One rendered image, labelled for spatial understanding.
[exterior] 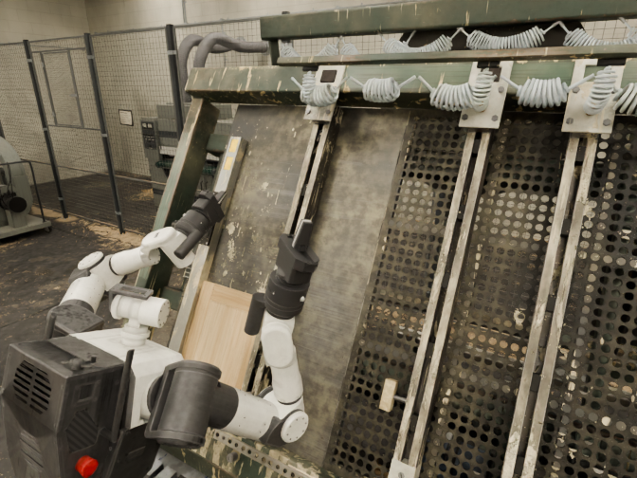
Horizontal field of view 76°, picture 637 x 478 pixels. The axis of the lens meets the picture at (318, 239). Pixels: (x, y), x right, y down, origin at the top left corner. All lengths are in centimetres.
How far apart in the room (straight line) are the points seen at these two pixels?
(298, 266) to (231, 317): 68
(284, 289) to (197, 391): 26
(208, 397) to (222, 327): 61
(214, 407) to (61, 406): 27
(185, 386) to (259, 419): 21
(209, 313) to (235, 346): 16
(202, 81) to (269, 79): 32
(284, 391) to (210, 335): 54
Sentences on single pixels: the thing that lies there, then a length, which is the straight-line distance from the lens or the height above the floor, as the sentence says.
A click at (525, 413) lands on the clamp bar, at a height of 118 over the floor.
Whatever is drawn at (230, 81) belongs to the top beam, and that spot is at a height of 191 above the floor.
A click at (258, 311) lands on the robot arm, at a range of 91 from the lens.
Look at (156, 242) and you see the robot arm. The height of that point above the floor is 147.
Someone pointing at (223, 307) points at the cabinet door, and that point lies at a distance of 147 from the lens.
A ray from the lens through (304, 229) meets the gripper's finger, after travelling 82.
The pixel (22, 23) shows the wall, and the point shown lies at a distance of 1023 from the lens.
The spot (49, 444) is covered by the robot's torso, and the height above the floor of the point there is 129.
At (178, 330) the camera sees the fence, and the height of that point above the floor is 109.
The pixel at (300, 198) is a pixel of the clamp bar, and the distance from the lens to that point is 133.
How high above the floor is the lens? 190
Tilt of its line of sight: 21 degrees down
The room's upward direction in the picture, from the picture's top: straight up
